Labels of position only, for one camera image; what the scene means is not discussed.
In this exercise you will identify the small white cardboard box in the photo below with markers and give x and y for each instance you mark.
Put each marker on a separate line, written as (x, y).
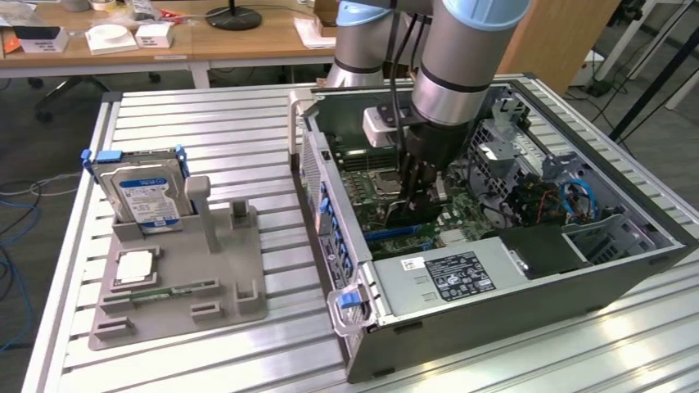
(155, 36)

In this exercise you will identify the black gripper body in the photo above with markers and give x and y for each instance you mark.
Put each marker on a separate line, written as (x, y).
(434, 143)

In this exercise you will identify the blue case release latch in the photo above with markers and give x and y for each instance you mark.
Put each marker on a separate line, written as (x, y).
(349, 301)

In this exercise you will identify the green ram stick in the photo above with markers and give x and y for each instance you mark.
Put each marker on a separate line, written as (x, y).
(155, 294)

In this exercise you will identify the brown wooden cabinet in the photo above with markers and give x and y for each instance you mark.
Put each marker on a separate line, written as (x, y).
(556, 41)

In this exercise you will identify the hard disk with blue caddy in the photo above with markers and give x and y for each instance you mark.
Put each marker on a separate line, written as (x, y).
(144, 196)

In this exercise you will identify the white round holder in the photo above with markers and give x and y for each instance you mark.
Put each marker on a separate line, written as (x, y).
(112, 39)

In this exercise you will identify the metal cpu socket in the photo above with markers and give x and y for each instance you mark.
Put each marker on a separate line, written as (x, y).
(384, 177)

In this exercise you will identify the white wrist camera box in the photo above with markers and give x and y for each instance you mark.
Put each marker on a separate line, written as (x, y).
(376, 131)

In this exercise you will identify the grey power supply unit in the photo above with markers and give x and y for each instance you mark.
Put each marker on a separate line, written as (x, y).
(454, 278)

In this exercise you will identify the pink and white paper stack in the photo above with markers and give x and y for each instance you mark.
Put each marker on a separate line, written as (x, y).
(313, 34)

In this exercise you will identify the wooden desk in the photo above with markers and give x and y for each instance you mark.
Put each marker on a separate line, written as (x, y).
(217, 45)

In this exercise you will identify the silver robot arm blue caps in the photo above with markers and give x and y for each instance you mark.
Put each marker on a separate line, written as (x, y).
(464, 49)

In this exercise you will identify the black round lamp base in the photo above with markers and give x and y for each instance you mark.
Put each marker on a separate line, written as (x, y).
(233, 18)

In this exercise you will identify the grey plastic parts rack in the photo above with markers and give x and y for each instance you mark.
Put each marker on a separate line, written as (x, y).
(180, 266)

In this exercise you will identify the silver finned chipset heatsink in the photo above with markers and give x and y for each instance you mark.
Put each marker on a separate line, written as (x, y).
(450, 237)

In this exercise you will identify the black office chair base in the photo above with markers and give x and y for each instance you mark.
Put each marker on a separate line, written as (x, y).
(71, 88)

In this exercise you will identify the white box with black top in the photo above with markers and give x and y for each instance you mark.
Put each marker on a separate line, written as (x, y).
(40, 39)

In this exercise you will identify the dark grey open pc case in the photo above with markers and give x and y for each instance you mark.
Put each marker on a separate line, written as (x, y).
(491, 327)

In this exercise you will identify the green dell motherboard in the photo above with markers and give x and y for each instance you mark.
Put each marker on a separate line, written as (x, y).
(464, 213)

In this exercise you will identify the white desk frame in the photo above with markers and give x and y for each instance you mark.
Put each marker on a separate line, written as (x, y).
(616, 37)

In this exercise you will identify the silver cpu chip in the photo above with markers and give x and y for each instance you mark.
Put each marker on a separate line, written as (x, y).
(133, 268)

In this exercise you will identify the blue expansion slot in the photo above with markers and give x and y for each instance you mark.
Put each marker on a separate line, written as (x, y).
(389, 235)

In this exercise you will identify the black slanted pole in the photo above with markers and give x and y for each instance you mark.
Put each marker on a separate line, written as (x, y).
(655, 69)

